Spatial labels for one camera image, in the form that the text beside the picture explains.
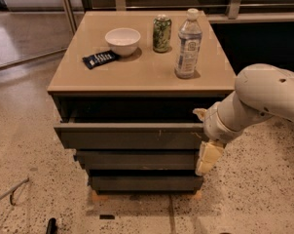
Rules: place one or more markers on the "grey bottom drawer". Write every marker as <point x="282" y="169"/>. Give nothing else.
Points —
<point x="109" y="184"/>

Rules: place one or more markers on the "grey middle drawer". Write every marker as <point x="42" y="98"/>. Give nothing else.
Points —
<point x="138" y="159"/>

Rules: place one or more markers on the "green drink can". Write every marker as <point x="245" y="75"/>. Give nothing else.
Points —
<point x="161" y="33"/>

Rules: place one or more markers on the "white ceramic bowl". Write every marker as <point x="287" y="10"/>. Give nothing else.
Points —
<point x="123" y="41"/>

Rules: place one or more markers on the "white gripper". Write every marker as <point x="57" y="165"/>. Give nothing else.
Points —
<point x="216" y="126"/>

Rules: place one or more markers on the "clear plastic water bottle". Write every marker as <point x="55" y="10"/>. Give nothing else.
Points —
<point x="189" y="43"/>

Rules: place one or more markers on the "grey drawer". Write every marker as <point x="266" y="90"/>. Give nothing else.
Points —
<point x="109" y="184"/>
<point x="95" y="131"/>
<point x="138" y="159"/>

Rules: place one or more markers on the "black object on floor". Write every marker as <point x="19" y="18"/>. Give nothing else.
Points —
<point x="51" y="227"/>

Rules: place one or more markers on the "dark blue snack packet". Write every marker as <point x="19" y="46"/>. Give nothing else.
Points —
<point x="99" y="59"/>

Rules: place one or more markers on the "grey top drawer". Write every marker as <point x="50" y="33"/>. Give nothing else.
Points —
<point x="95" y="131"/>

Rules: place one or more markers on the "grey drawer cabinet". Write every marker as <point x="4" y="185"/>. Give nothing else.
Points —
<point x="142" y="85"/>

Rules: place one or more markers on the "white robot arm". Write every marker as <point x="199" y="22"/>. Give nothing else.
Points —
<point x="261" y="92"/>

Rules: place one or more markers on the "metal rod on floor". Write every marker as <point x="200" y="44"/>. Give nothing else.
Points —
<point x="11" y="192"/>

